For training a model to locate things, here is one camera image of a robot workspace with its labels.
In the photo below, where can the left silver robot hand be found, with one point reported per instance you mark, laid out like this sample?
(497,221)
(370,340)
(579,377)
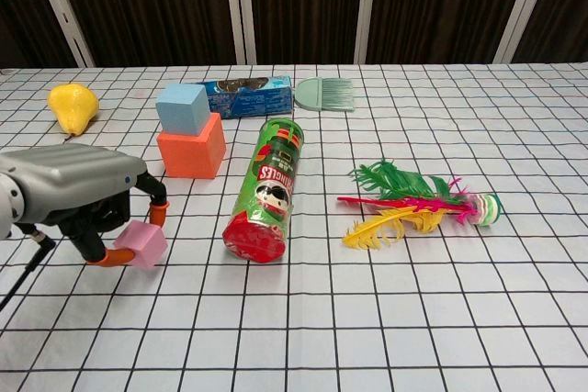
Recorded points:
(73,181)

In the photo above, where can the small pink foam cube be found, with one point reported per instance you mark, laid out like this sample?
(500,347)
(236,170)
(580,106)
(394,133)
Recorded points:
(147,243)

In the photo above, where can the blue foam cube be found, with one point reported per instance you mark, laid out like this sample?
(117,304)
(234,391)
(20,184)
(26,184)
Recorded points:
(181,109)

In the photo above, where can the yellow toy pear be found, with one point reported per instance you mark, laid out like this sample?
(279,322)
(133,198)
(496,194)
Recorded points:
(71,105)

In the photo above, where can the large orange foam cube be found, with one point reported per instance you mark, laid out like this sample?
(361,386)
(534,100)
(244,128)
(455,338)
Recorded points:
(188,155)

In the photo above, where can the green Pringles can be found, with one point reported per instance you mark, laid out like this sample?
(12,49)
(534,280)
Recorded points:
(268,181)

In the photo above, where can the blue Oreo cookie box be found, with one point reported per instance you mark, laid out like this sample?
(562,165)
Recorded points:
(252,100)

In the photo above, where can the mint green comb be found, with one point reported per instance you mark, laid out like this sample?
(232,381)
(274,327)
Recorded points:
(312,93)

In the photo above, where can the white black-grid tablecloth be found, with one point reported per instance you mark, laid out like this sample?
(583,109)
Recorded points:
(367,318)

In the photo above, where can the colourful feather shuttlecock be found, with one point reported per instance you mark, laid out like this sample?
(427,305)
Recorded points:
(404,190)

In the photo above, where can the white screen frame post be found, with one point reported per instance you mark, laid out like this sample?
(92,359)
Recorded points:
(521,6)
(239,6)
(367,6)
(62,11)

